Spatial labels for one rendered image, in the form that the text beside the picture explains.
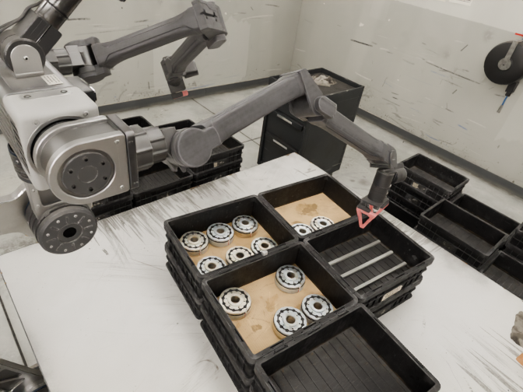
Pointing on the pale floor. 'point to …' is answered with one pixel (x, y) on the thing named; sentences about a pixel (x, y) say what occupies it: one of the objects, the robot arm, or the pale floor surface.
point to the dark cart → (349, 95)
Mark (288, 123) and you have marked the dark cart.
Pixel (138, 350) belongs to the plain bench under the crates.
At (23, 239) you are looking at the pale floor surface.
